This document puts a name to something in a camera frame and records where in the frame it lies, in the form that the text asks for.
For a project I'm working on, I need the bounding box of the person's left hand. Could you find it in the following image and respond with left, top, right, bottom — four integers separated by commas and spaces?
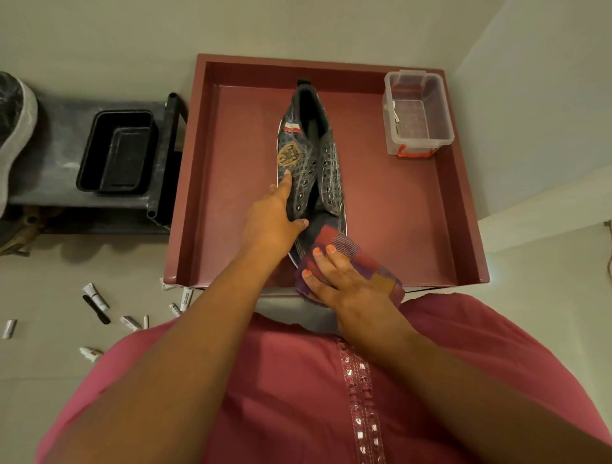
238, 170, 310, 270

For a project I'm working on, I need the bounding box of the person's right hand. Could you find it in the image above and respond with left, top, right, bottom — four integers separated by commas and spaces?
301, 244, 410, 346

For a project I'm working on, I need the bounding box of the purple orange checked cloth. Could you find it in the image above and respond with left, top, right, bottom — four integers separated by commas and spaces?
294, 224, 406, 309

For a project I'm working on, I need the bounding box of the dark grey sneaker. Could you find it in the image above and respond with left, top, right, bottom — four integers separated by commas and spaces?
0, 71, 39, 219
276, 78, 347, 268

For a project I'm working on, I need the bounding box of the red tray table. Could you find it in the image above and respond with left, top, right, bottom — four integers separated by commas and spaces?
163, 53, 490, 290

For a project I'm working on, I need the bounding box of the clear plastic box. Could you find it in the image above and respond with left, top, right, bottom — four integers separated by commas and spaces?
381, 69, 456, 159

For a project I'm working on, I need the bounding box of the black shoe rack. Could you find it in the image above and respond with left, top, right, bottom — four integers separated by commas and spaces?
0, 92, 188, 235

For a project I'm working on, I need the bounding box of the person's right forearm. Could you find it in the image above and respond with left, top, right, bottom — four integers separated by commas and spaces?
346, 320, 612, 464

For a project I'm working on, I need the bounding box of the person's left forearm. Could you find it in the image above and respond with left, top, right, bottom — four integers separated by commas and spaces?
45, 250, 283, 464

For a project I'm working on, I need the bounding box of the pink embroidered tunic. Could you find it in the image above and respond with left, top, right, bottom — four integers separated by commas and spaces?
36, 292, 612, 464

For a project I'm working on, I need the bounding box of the black plastic tray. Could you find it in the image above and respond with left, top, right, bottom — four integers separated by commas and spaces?
75, 110, 159, 196

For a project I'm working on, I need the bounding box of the olive brown sandal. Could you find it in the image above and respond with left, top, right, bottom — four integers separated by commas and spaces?
0, 205, 64, 257

